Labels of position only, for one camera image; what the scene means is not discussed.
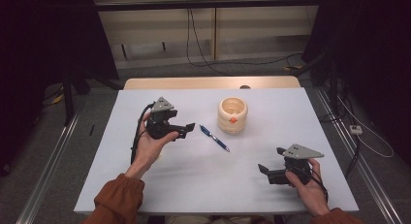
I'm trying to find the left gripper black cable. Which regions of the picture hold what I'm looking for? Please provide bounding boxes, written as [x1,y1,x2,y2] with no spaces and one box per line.
[130,101,157,165]

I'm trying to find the black hanging cable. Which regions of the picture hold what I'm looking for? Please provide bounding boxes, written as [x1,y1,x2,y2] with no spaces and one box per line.
[188,8,231,77]

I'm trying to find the blue pen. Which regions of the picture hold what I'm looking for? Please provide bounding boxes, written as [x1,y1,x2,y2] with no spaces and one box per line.
[199,124,231,153]

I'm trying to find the long black floor cable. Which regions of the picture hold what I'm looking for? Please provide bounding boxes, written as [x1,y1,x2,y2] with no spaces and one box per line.
[185,8,304,69]

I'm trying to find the metal floor rail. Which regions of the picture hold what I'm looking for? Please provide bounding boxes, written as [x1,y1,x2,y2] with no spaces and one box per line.
[16,107,82,224]
[314,87,403,224]

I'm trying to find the white cable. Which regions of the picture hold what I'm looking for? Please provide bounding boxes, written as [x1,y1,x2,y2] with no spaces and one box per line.
[337,96,395,159]

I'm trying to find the person's left hand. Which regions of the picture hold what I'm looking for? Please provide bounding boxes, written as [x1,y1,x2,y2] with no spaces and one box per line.
[124,112,180,180]

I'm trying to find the beige ribbed pen holder cup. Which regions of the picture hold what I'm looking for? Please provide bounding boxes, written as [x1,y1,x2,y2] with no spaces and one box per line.
[217,96,249,136]

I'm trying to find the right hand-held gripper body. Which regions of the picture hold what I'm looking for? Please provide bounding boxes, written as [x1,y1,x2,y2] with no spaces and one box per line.
[282,144,326,186]

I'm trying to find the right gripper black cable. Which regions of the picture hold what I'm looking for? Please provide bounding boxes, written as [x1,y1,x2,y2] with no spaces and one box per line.
[308,162,330,204]

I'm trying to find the black horizontal bar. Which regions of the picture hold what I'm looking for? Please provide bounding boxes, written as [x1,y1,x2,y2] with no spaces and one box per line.
[93,0,324,13]

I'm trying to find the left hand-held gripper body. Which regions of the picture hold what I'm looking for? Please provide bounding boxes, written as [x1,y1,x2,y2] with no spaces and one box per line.
[145,96,180,141]

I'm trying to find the black power strip cable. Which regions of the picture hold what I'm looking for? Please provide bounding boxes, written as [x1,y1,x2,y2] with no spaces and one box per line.
[344,135,362,178]

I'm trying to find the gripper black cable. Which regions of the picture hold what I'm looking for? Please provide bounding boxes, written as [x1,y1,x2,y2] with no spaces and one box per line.
[308,162,330,204]
[130,101,157,165]

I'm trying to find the black metal stand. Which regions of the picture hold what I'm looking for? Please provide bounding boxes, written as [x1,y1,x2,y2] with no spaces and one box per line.
[61,68,124,127]
[299,48,341,116]

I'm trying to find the person's right hand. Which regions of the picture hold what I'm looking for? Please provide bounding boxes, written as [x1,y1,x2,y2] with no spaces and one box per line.
[284,157,330,217]

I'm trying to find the black curtain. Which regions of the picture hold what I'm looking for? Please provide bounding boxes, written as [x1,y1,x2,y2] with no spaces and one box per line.
[0,0,119,176]
[301,0,411,157]

